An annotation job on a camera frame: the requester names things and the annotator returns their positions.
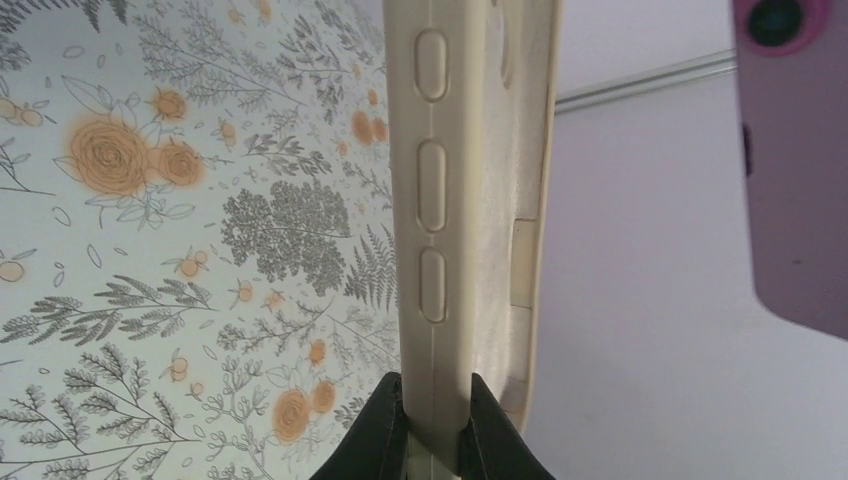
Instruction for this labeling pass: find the floral patterned table mat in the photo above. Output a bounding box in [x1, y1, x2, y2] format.
[1, 1, 399, 479]

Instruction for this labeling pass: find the cream silicone phone case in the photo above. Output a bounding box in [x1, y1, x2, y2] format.
[383, 1, 562, 479]

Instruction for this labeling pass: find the right aluminium corner post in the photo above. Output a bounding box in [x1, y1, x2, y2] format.
[555, 49, 737, 115]

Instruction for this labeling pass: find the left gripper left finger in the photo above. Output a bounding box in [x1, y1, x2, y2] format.
[311, 372, 408, 480]

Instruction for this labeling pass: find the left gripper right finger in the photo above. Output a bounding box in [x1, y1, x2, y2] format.
[459, 373, 554, 480]

